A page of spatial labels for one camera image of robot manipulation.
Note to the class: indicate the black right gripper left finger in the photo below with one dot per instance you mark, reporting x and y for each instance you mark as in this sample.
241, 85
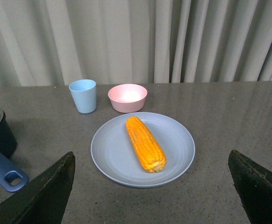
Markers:
44, 199

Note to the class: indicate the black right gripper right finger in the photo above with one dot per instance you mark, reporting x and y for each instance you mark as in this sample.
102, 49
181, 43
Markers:
253, 183

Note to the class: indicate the yellow corn cob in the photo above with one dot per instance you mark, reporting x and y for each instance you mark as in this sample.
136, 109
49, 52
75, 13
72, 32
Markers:
147, 149

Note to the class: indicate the dark blue saucepan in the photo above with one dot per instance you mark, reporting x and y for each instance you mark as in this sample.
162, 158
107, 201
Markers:
12, 178

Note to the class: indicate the light blue plate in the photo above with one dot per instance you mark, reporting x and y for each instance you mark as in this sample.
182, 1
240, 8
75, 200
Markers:
113, 154

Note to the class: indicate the light blue cup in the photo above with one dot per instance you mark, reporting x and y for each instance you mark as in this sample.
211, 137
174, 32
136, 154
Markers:
84, 95

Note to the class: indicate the pink bowl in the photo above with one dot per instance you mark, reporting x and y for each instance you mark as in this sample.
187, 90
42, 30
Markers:
127, 98

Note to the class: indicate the white curtain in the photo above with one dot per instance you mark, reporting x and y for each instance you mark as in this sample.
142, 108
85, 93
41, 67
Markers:
56, 42

